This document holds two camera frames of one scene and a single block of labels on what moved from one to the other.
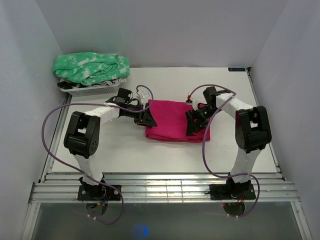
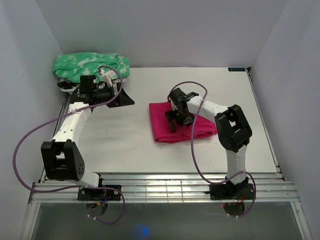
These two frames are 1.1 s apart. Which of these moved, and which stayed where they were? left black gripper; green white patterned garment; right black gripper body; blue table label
Moved: left black gripper; right black gripper body
Stayed: blue table label; green white patterned garment
